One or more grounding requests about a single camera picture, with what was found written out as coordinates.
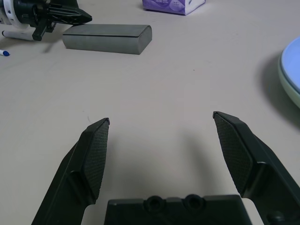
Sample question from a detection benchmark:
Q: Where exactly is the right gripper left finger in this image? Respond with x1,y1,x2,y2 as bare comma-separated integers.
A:
31,117,111,225

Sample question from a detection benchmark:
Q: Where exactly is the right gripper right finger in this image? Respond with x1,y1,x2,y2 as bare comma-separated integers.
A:
212,111,300,225

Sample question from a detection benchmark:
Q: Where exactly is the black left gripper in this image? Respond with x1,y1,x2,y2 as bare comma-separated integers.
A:
13,0,93,42

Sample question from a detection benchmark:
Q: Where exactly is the grey glasses case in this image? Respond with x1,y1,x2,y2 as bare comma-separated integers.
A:
62,24,153,56

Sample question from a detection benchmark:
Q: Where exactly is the blue plate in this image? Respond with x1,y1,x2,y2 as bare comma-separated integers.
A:
281,36,300,92

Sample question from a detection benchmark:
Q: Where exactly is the white marker with black tip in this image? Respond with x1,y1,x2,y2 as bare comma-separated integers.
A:
1,30,35,42

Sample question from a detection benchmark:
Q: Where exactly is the green plate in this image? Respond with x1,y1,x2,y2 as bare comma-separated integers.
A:
278,53,300,106

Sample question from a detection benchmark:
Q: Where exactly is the purple tissue box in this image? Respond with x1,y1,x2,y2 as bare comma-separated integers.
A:
142,0,207,16

